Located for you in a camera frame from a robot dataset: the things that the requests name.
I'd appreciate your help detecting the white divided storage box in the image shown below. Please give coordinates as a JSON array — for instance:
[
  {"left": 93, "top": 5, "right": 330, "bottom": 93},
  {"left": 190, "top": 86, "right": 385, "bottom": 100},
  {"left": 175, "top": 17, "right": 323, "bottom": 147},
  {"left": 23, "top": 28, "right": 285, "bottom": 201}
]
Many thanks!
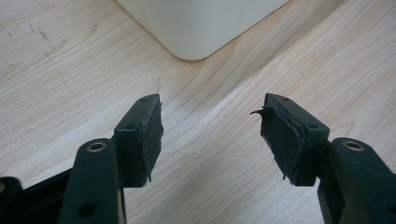
[{"left": 115, "top": 0, "right": 292, "bottom": 62}]

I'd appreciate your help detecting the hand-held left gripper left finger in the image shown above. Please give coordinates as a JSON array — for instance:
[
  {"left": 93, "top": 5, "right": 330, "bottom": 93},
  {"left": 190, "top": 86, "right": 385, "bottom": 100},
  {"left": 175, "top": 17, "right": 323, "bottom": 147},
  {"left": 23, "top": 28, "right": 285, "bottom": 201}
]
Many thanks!
[{"left": 113, "top": 92, "right": 164, "bottom": 189}]

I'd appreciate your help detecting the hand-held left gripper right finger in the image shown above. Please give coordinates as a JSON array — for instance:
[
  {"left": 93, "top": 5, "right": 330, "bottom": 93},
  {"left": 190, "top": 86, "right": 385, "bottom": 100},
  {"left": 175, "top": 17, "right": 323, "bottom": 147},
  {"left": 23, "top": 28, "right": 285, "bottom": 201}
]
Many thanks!
[{"left": 250, "top": 92, "right": 331, "bottom": 188}]

